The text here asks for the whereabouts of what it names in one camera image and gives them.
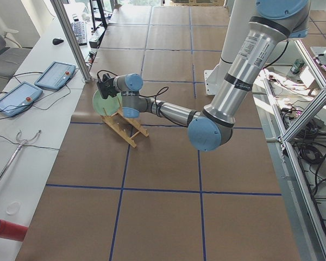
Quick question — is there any blue teach pendant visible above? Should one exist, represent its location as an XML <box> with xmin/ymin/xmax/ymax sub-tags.
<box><xmin>34</xmin><ymin>61</ymin><xmax>76</xmax><ymax>90</ymax></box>
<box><xmin>0</xmin><ymin>82</ymin><xmax>43</xmax><ymax>116</ymax></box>

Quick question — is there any blue teach pendant far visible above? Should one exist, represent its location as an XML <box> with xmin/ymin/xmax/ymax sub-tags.
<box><xmin>34</xmin><ymin>61</ymin><xmax>76</xmax><ymax>90</ymax></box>

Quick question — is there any blue teach pendant near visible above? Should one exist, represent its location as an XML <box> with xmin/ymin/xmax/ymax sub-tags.
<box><xmin>0</xmin><ymin>82</ymin><xmax>43</xmax><ymax>116</ymax></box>

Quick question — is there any light green round plate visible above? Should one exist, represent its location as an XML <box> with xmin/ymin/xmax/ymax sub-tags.
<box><xmin>92</xmin><ymin>90</ymin><xmax>122</xmax><ymax>116</ymax></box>

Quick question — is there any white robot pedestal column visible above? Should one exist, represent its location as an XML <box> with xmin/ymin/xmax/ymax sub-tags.
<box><xmin>204</xmin><ymin>0</ymin><xmax>255</xmax><ymax>95</ymax></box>

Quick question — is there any wooden dish rack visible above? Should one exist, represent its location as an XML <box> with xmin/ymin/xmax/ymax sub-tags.
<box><xmin>102</xmin><ymin>107</ymin><xmax>149</xmax><ymax>148</ymax></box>

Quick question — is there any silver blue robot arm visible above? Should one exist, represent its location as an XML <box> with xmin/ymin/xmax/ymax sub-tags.
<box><xmin>97</xmin><ymin>1</ymin><xmax>311</xmax><ymax>151</ymax></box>

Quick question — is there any black keyboard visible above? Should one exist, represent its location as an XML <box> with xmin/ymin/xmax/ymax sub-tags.
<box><xmin>71</xmin><ymin>21</ymin><xmax>87</xmax><ymax>46</ymax></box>

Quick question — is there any metal grabber pole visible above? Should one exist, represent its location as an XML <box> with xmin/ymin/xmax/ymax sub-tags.
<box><xmin>0</xmin><ymin>130</ymin><xmax>42</xmax><ymax>181</ymax></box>

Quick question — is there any black computer mouse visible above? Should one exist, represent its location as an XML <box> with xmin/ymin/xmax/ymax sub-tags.
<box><xmin>52</xmin><ymin>38</ymin><xmax>64</xmax><ymax>46</ymax></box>

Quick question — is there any red cylinder tube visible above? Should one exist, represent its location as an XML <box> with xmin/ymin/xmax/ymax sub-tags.
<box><xmin>0</xmin><ymin>219</ymin><xmax>28</xmax><ymax>241</ymax></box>

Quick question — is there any aluminium frame post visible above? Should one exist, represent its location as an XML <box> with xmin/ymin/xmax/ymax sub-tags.
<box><xmin>50</xmin><ymin>0</ymin><xmax>92</xmax><ymax>83</ymax></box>

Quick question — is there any grey office chair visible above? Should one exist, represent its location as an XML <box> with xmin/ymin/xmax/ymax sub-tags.
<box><xmin>0</xmin><ymin>35</ymin><xmax>31</xmax><ymax>79</ymax></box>

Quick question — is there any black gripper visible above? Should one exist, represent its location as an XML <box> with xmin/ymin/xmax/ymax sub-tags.
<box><xmin>97</xmin><ymin>71</ymin><xmax>118</xmax><ymax>98</ymax></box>

